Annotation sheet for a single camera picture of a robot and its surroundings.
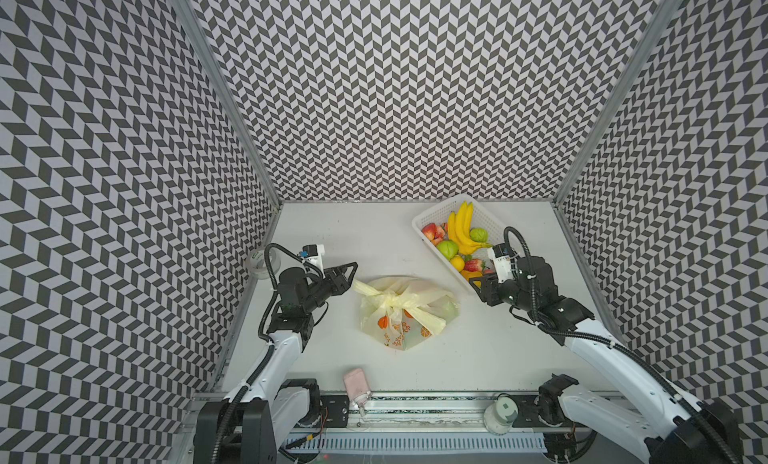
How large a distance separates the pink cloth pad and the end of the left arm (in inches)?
7.7

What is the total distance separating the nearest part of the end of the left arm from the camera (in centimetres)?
66

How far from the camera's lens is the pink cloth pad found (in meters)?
0.71
